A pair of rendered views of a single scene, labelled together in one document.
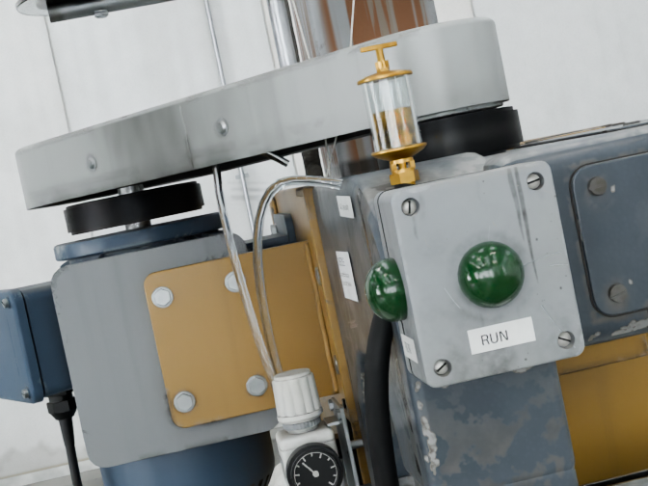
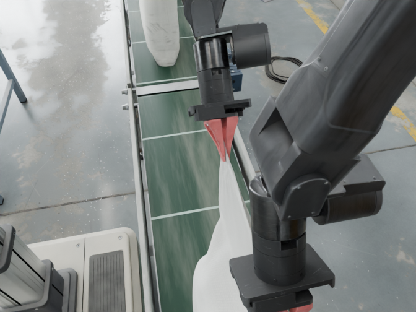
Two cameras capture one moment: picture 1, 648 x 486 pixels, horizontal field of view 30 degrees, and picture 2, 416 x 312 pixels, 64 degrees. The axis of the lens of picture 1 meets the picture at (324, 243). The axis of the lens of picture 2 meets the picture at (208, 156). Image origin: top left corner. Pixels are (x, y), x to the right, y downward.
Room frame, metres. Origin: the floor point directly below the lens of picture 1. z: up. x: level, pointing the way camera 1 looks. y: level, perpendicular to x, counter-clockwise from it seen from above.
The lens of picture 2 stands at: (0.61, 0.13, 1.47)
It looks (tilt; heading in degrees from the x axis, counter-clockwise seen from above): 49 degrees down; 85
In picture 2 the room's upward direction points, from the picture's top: straight up
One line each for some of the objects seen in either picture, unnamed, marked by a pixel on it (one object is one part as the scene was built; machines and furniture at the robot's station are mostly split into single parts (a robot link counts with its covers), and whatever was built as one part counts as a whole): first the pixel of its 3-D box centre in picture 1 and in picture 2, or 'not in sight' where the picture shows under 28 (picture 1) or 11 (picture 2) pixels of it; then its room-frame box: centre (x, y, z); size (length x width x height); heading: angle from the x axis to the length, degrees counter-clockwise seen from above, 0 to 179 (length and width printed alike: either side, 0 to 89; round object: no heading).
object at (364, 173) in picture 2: not in sight; (320, 176); (0.74, 0.32, 1.21); 0.11 x 0.09 x 0.12; 6
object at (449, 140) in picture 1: (447, 140); not in sight; (0.75, -0.09, 1.35); 0.09 x 0.09 x 0.03
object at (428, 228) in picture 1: (476, 271); not in sight; (0.56, -0.07, 1.28); 0.08 x 0.05 x 0.09; 97
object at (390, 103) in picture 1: (391, 113); not in sight; (0.62, -0.05, 1.37); 0.03 x 0.02 x 0.03; 97
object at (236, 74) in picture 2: not in sight; (223, 67); (0.85, 1.77, 0.35); 0.30 x 0.15 x 0.15; 97
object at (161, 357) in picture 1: (244, 330); not in sight; (0.98, 0.08, 1.23); 0.28 x 0.07 x 0.16; 97
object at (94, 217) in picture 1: (135, 210); not in sight; (1.05, 0.16, 1.35); 0.12 x 0.12 x 0.04
